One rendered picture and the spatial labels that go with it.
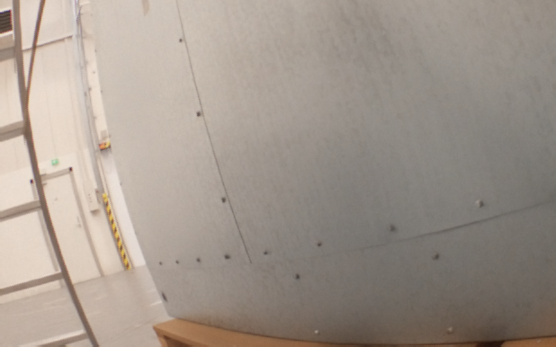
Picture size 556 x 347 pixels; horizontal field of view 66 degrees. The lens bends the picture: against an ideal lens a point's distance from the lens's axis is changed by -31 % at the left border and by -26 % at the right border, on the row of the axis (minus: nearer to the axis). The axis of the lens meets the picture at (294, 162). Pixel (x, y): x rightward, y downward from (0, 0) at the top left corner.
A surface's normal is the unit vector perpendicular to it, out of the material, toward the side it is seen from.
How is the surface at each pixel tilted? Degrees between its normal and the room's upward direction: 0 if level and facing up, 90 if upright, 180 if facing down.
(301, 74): 90
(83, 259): 90
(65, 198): 90
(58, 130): 90
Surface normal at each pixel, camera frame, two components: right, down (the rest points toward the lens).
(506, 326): -0.81, 0.23
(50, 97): 0.51, -0.21
